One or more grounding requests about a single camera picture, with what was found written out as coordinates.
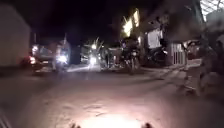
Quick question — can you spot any vehicle with headlight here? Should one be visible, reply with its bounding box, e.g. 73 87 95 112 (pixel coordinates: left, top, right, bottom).
81 38 105 70

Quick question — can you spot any parked motorcycle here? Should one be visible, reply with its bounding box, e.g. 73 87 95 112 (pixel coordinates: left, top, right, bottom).
119 37 144 74

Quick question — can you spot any grey asphalt road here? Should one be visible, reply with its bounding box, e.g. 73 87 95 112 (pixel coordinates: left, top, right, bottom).
0 59 224 128

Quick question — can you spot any motorcycle with bright headlight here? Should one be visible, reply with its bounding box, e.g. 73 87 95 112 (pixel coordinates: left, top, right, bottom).
52 34 72 73

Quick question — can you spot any building with lit signs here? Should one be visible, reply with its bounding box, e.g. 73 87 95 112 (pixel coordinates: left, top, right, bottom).
113 0 224 68

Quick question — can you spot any vehicle with red tail light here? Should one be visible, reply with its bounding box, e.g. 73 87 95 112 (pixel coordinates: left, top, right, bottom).
20 43 54 72

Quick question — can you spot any pale building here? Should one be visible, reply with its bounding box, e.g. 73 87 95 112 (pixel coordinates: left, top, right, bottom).
0 3 32 68

